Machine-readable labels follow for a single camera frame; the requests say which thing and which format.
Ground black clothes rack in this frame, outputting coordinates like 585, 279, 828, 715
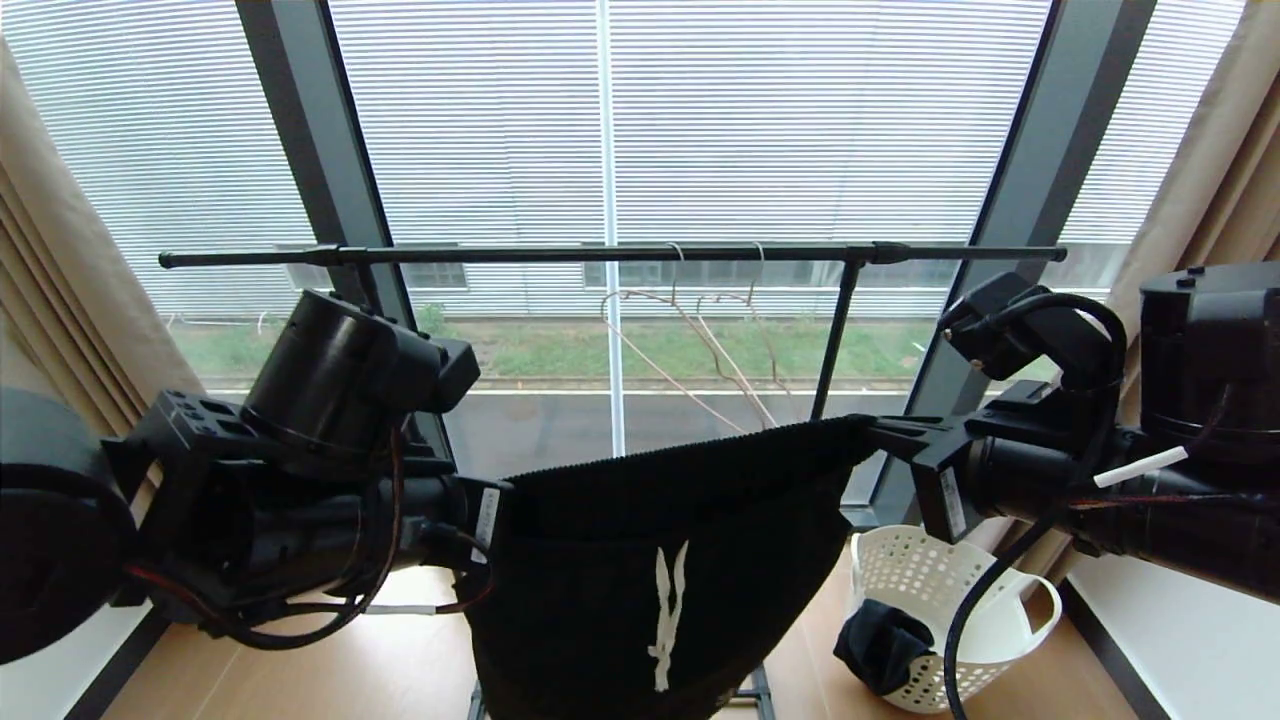
158, 240, 1069, 720

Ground pink clothes hanger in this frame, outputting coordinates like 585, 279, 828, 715
695, 243, 801, 423
598, 243, 781, 434

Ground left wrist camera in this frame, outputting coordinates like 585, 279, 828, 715
395, 335, 484, 415

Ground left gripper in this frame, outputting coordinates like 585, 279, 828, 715
245, 475, 514, 607

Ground white laundry basket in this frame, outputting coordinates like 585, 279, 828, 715
849, 525, 1064, 715

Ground beige curtain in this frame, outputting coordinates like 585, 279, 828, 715
1100, 0, 1280, 431
0, 40, 207, 471

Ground heap of clothes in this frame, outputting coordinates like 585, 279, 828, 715
833, 598, 940, 699

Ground window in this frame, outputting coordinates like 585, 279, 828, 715
0, 0, 1251, 533

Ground black shorts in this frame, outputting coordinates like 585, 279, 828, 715
464, 414, 882, 720

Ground black cable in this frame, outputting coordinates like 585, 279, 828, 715
943, 292, 1129, 720
190, 560, 401, 654

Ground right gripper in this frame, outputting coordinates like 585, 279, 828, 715
867, 414, 1107, 547

